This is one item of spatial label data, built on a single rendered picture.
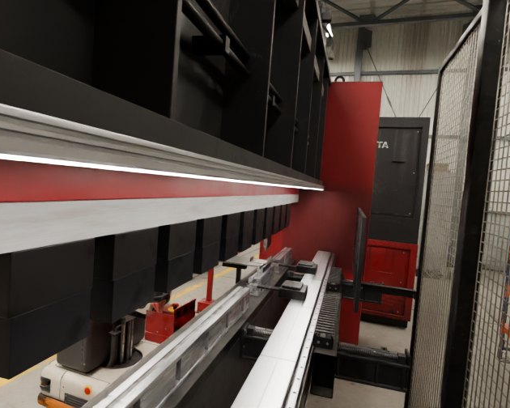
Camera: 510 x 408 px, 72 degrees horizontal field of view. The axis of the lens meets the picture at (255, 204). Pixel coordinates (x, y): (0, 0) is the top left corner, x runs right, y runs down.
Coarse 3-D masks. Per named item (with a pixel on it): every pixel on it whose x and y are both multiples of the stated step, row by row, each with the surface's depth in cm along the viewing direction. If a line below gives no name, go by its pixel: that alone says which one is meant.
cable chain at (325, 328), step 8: (328, 296) 137; (336, 296) 138; (328, 304) 128; (336, 304) 128; (320, 312) 118; (328, 312) 119; (336, 312) 119; (320, 320) 111; (328, 320) 113; (320, 328) 105; (328, 328) 108; (320, 336) 107; (328, 336) 102; (312, 344) 101; (320, 344) 100; (328, 344) 100
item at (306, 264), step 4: (300, 260) 204; (272, 264) 203; (276, 264) 203; (280, 264) 203; (284, 264) 204; (300, 264) 196; (304, 264) 195; (308, 264) 195; (312, 264) 196; (316, 264) 202; (296, 268) 195; (300, 268) 195; (304, 268) 194; (308, 268) 193; (312, 268) 193; (316, 268) 194; (300, 272) 195; (304, 272) 194; (308, 272) 194; (312, 272) 193; (316, 272) 197
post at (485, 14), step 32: (480, 32) 90; (480, 64) 88; (480, 96) 87; (480, 128) 87; (480, 160) 87; (480, 192) 88; (480, 224) 88; (480, 256) 88; (448, 320) 94; (448, 352) 92; (448, 384) 91
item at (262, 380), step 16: (320, 256) 249; (320, 272) 200; (320, 288) 169; (288, 304) 140; (304, 304) 142; (320, 304) 143; (288, 320) 124; (304, 320) 125; (272, 336) 109; (288, 336) 110; (304, 336) 112; (272, 352) 99; (288, 352) 99; (304, 352) 100; (256, 368) 89; (272, 368) 90; (288, 368) 91; (304, 368) 91; (256, 384) 82; (272, 384) 83; (288, 384) 83; (304, 384) 86; (240, 400) 76; (256, 400) 76; (272, 400) 77; (288, 400) 77; (304, 400) 89
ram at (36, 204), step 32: (0, 160) 41; (0, 192) 42; (32, 192) 46; (64, 192) 51; (96, 192) 57; (128, 192) 66; (160, 192) 77; (192, 192) 92; (224, 192) 116; (256, 192) 155; (288, 192) 236; (0, 224) 42; (32, 224) 46; (64, 224) 51; (96, 224) 58; (128, 224) 66; (160, 224) 78
